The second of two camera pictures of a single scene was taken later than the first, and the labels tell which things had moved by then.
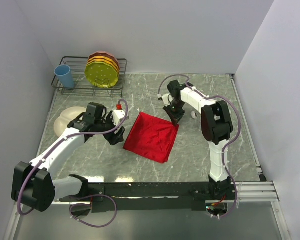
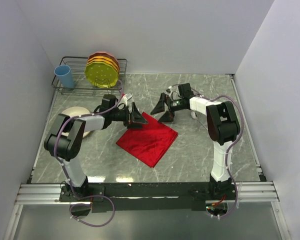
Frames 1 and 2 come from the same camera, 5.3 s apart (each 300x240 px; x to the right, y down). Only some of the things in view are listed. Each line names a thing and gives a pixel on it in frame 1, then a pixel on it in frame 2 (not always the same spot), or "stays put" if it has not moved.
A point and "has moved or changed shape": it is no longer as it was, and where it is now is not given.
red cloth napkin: [152, 137] has moved or changed shape
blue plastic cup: [64, 74] stays put
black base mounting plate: [154, 196] stays put
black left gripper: [113, 138] to [136, 117]
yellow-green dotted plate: [101, 74] stays put
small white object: [193, 114] stays put
